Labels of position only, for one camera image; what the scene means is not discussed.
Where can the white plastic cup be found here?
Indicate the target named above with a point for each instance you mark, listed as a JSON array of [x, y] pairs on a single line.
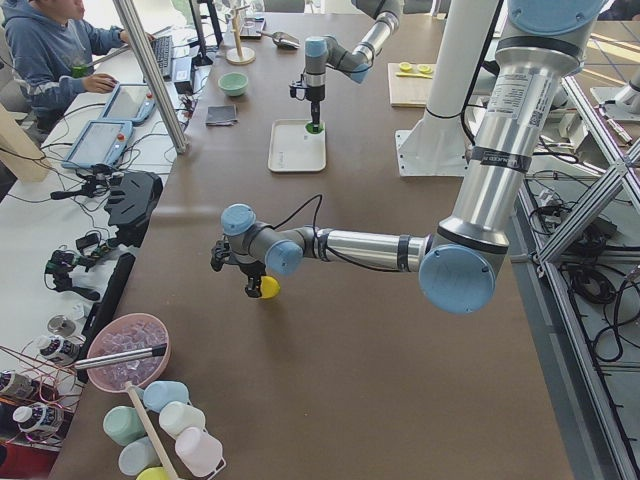
[[175, 417]]

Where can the upper teach pendant tablet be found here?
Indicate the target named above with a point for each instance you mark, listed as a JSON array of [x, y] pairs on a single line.
[[132, 102]]

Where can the lemon slice lower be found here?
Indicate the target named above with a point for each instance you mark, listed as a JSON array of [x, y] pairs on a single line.
[[424, 69]]

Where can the mint green bowl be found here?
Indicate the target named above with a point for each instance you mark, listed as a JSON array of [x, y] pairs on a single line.
[[233, 84]]

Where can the lemon slice upper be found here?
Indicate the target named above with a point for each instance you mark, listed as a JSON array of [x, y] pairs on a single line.
[[405, 67]]

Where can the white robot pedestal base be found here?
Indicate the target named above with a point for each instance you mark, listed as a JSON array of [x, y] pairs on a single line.
[[435, 146]]

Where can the grey folded cloth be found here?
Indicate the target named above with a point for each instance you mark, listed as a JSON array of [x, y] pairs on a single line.
[[225, 115]]

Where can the grey plastic cup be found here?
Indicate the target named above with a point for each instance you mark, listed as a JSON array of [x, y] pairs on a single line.
[[138, 456]]

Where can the black keyboard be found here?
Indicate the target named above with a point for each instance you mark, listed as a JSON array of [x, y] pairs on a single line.
[[162, 49]]

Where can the wooden cup holder stick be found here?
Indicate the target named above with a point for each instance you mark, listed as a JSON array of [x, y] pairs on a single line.
[[131, 391]]

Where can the aluminium frame post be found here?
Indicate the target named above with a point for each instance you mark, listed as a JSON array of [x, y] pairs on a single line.
[[140, 45]]

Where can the black plastic bracket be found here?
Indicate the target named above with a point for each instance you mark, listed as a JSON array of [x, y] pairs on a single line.
[[132, 198]]

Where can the blue plastic cup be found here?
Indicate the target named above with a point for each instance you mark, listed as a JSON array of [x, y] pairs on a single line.
[[162, 392]]

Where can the green plastic cup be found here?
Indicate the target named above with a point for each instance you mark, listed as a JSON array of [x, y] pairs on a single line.
[[122, 424]]

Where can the yellow plastic knife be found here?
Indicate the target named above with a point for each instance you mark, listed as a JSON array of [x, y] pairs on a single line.
[[413, 75]]

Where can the seated person in hoodie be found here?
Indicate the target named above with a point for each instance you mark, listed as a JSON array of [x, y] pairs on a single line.
[[51, 46]]

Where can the bamboo cutting board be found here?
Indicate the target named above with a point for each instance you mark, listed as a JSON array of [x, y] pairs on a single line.
[[408, 92]]

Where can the metal scoop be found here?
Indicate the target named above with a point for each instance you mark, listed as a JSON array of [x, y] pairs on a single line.
[[282, 40]]

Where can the lemon slice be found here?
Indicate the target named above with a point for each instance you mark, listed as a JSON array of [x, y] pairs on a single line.
[[405, 67], [424, 69]]

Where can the pink plastic cup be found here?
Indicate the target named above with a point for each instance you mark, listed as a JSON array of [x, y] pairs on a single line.
[[200, 452]]

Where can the pink bowl with ice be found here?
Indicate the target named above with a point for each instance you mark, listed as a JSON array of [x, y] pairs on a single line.
[[133, 348]]

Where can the teach pendant tablet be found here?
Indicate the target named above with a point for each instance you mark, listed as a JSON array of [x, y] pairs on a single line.
[[100, 142], [132, 102]]

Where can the lower teach pendant tablet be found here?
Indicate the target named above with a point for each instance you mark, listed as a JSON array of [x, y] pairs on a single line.
[[100, 142]]

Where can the yellow lemon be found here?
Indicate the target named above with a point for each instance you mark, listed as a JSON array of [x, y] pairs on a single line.
[[269, 287]]

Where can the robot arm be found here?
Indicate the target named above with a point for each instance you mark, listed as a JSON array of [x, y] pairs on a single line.
[[323, 52], [498, 69]]

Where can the beige rabbit tray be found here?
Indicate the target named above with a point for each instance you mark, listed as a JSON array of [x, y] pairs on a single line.
[[295, 149]]

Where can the green lime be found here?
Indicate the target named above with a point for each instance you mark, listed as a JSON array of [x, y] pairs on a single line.
[[315, 128]]

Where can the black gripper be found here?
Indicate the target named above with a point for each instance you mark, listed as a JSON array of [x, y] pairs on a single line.
[[314, 95], [248, 272]]

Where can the wooden mug tree stand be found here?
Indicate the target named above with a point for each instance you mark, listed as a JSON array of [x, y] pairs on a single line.
[[238, 55]]

